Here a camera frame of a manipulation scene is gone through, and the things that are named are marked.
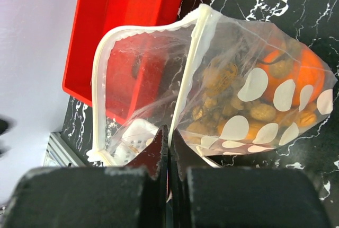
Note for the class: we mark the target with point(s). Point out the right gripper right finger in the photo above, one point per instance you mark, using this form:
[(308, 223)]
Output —
[(204, 196)]

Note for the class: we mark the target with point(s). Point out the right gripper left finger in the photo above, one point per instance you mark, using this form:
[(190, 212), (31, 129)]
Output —
[(130, 196)]

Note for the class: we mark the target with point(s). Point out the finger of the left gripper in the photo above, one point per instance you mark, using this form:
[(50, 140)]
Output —
[(6, 125)]

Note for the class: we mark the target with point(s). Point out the clear zip top bag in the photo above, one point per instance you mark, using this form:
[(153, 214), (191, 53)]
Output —
[(211, 90)]

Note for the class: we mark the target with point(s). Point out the orange fake fruit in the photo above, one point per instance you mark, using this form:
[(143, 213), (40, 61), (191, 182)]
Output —
[(307, 69)]

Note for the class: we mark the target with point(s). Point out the white perforated plastic basket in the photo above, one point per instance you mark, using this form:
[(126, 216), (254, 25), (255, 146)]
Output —
[(130, 141)]

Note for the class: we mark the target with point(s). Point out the red plastic bin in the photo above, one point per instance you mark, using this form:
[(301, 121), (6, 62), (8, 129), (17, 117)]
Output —
[(133, 80)]

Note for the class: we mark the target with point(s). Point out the aluminium frame rail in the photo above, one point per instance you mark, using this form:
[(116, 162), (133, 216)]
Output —
[(58, 153)]

